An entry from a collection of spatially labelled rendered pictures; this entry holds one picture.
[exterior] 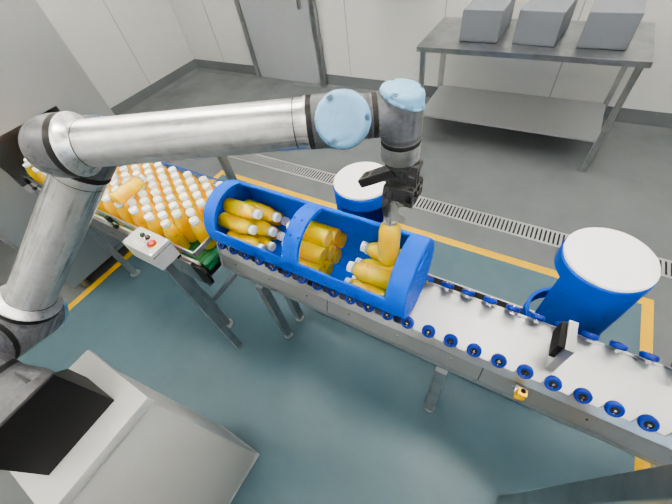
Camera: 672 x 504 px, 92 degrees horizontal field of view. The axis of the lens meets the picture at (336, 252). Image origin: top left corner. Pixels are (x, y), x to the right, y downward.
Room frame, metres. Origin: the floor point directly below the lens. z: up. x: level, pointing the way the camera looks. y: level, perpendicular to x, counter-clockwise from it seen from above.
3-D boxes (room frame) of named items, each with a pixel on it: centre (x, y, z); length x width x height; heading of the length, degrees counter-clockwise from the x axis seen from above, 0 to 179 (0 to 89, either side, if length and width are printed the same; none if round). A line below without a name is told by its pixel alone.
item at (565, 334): (0.31, -0.60, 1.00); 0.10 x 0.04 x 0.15; 141
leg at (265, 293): (1.05, 0.43, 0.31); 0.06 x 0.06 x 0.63; 51
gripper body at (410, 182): (0.63, -0.20, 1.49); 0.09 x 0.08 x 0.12; 51
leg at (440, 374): (0.43, -0.33, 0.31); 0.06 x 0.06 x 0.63; 51
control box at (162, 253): (1.05, 0.78, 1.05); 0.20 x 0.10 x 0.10; 51
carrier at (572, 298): (0.55, -0.91, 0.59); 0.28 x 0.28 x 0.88
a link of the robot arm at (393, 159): (0.64, -0.20, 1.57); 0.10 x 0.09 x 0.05; 141
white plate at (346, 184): (1.22, -0.19, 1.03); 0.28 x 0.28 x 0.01
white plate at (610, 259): (0.55, -0.91, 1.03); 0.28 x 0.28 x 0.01
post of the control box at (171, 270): (1.05, 0.78, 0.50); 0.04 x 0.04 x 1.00; 51
